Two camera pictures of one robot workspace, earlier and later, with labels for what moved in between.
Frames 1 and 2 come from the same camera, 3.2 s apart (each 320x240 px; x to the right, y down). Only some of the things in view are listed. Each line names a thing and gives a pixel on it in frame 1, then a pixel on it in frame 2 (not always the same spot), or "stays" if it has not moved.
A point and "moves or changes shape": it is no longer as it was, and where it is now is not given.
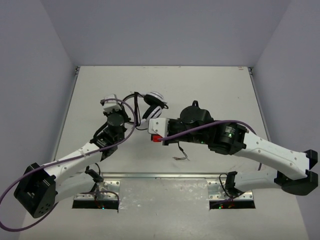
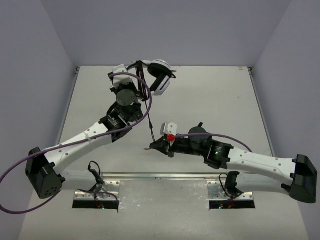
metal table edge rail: [162, 175] stays
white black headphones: [157, 102] → [163, 70]
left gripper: [124, 113] → [141, 81]
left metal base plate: [104, 190] stays
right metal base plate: [215, 191] stays
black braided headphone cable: [136, 95] moves or changes shape
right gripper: [172, 121] → [160, 146]
